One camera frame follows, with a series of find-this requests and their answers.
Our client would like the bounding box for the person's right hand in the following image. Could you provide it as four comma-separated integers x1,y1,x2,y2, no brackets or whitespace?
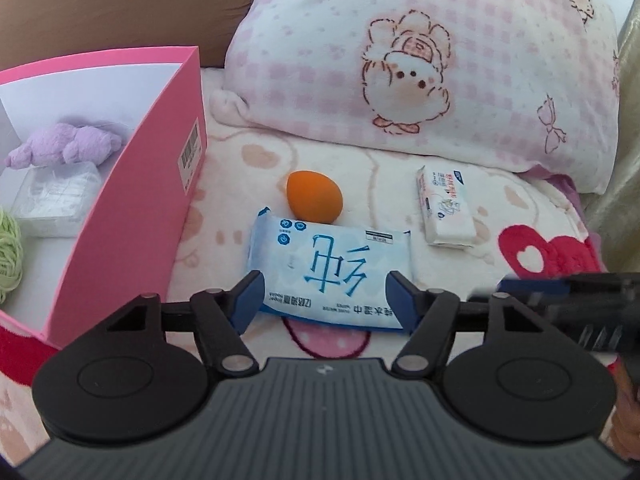
617,355,640,443

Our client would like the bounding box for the green yarn ball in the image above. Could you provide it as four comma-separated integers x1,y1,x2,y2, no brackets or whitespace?
0,205,25,306

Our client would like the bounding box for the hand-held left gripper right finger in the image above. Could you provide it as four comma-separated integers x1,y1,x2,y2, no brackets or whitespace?
385,270,547,377

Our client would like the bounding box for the pink checked pillow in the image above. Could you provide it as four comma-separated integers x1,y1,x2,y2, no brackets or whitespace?
222,0,621,197

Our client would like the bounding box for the blue wet wipes packet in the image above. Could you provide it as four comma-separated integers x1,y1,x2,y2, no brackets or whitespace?
248,207,416,333

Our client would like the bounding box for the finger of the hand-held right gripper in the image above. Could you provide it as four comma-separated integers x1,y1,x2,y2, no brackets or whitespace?
467,277,571,311

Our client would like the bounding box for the white tissue packet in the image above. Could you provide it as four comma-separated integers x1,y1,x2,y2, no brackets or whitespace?
416,165,478,248

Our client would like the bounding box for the orange makeup sponge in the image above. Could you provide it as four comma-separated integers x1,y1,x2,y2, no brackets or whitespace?
286,170,344,224

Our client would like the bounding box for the purple plush toy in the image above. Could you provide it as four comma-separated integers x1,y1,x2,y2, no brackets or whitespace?
5,122,123,170

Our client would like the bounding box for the clear cotton swab box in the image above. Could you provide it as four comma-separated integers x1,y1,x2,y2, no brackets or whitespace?
12,161,103,239

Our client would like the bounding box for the pink cardboard box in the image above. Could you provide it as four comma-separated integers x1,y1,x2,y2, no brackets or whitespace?
0,46,208,351

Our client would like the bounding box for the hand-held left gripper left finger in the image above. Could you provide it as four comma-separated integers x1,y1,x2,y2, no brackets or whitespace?
105,270,266,377

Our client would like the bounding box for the brown pillow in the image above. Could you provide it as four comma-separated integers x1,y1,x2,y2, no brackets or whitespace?
0,0,263,81

